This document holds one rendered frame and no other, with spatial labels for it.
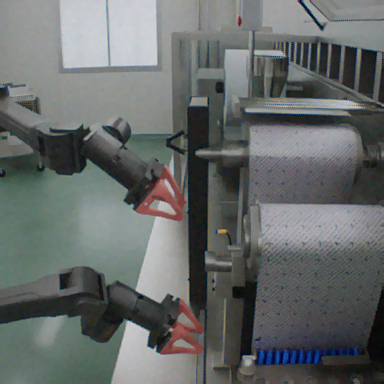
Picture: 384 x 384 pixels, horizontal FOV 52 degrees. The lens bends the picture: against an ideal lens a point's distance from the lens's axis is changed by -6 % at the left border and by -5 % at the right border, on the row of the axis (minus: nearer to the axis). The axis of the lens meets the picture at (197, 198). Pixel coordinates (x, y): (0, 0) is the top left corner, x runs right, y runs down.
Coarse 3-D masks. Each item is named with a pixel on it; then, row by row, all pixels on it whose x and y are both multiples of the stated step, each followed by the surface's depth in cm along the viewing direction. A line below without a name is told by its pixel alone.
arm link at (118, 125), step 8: (112, 120) 75; (120, 120) 76; (56, 128) 68; (64, 128) 68; (72, 128) 68; (80, 128) 69; (88, 128) 73; (96, 128) 75; (112, 128) 73; (120, 128) 74; (128, 128) 77; (80, 136) 70; (120, 136) 73; (128, 136) 77; (80, 144) 70; (80, 152) 70; (80, 160) 70; (80, 168) 71
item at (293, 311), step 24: (264, 288) 73; (288, 288) 73; (312, 288) 73; (336, 288) 73; (360, 288) 73; (264, 312) 75; (288, 312) 75; (312, 312) 75; (336, 312) 75; (360, 312) 75; (264, 336) 78; (288, 336) 78; (312, 336) 78; (336, 336) 77; (360, 336) 77
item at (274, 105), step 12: (240, 108) 91; (252, 108) 91; (264, 108) 91; (276, 108) 91; (288, 108) 91; (300, 108) 90; (312, 108) 90; (324, 108) 90; (336, 108) 90; (348, 108) 90; (360, 108) 90; (372, 108) 90
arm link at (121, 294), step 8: (112, 288) 74; (120, 288) 74; (128, 288) 75; (112, 296) 72; (120, 296) 73; (128, 296) 73; (136, 296) 74; (112, 304) 73; (120, 304) 73; (128, 304) 73; (104, 312) 75; (112, 312) 74; (120, 312) 73; (128, 312) 73; (136, 312) 74; (112, 320) 75
